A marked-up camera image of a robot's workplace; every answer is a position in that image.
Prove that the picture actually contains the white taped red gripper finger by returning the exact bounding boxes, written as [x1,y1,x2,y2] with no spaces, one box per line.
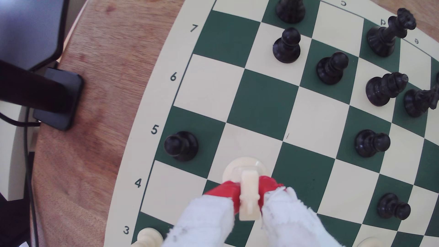
[161,182,241,247]
[258,176,345,247]

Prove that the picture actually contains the white pawn chess piece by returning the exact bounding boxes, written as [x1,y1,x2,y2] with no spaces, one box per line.
[131,227,164,247]

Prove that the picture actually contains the black pawn chess piece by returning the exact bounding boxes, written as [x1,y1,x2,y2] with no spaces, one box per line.
[365,72,409,107]
[316,51,350,86]
[354,129,391,158]
[163,131,199,162]
[377,193,411,221]
[273,27,302,64]

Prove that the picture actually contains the tall white chess piece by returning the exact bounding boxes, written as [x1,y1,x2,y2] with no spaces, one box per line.
[357,237,384,247]

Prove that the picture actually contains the green cream chess board mat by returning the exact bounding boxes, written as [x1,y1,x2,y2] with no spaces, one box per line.
[104,0,439,247]

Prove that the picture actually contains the black knight chess piece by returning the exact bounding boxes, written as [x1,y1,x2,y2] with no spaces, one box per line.
[404,84,439,118]

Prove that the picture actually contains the black queen chess piece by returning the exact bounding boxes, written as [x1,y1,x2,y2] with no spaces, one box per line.
[366,8,417,58]

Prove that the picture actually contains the black rook chess piece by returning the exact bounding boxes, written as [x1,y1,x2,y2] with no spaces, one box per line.
[275,0,306,24]

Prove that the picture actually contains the black monitor stand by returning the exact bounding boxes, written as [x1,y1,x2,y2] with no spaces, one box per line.
[0,60,85,131]

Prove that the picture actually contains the white furniture panel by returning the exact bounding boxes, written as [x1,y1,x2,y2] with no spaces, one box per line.
[0,100,34,201]

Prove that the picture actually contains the black framed monitor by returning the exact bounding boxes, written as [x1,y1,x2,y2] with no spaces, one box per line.
[0,0,70,71]

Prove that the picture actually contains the thin black cable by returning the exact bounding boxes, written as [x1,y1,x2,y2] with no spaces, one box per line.
[0,106,41,247]

